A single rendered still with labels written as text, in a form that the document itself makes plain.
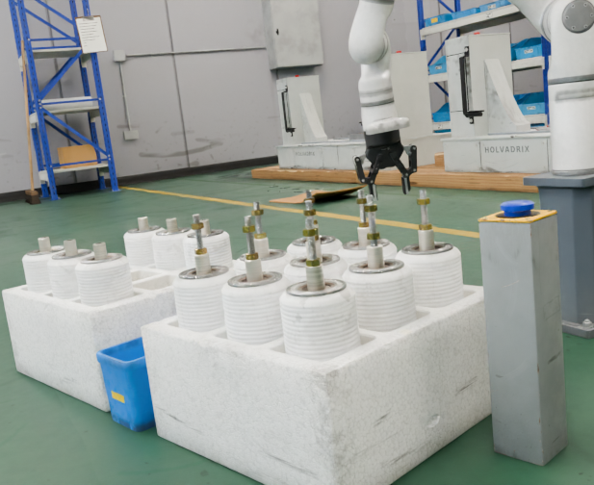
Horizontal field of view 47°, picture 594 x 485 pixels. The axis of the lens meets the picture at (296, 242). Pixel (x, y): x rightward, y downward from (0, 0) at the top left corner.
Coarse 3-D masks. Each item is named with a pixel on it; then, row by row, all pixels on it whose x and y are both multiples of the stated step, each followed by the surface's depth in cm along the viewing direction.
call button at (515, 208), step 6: (504, 204) 85; (510, 204) 84; (516, 204) 84; (522, 204) 84; (528, 204) 84; (504, 210) 85; (510, 210) 84; (516, 210) 84; (522, 210) 84; (528, 210) 84; (510, 216) 85; (516, 216) 84
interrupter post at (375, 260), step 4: (380, 244) 94; (368, 248) 93; (372, 248) 93; (376, 248) 92; (380, 248) 93; (368, 252) 93; (372, 252) 93; (376, 252) 93; (380, 252) 93; (368, 256) 93; (372, 256) 93; (376, 256) 93; (380, 256) 93; (368, 260) 94; (372, 260) 93; (376, 260) 93; (380, 260) 93; (368, 264) 94; (372, 264) 93; (376, 264) 93; (380, 264) 93; (372, 268) 93; (376, 268) 93
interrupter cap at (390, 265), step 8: (352, 264) 96; (360, 264) 96; (384, 264) 95; (392, 264) 94; (400, 264) 93; (352, 272) 92; (360, 272) 91; (368, 272) 91; (376, 272) 90; (384, 272) 90
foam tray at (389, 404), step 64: (448, 320) 93; (192, 384) 97; (256, 384) 86; (320, 384) 78; (384, 384) 84; (448, 384) 94; (192, 448) 101; (256, 448) 89; (320, 448) 80; (384, 448) 85
